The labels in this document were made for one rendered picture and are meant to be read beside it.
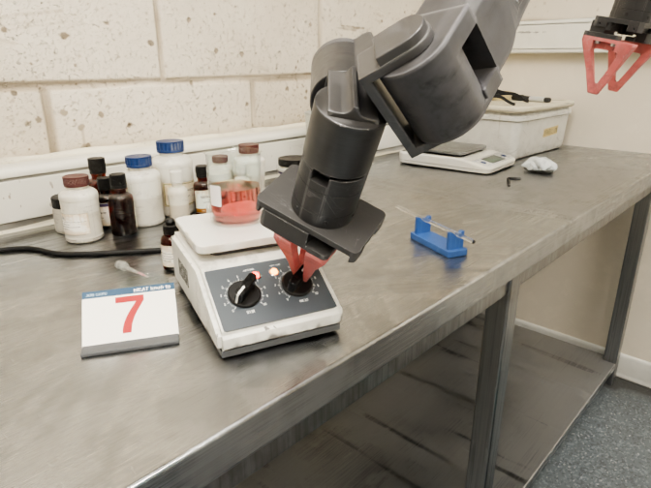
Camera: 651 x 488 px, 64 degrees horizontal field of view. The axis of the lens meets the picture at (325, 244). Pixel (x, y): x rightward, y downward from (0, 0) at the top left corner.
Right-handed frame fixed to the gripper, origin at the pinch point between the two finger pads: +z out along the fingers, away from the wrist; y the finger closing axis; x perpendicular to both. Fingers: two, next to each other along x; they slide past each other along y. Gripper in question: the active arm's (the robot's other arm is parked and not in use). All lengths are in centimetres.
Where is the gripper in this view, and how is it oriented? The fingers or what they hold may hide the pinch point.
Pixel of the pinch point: (303, 269)
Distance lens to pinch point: 52.9
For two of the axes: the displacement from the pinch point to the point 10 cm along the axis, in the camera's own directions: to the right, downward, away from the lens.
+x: -4.7, 5.7, -6.7
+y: -8.5, -4.8, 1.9
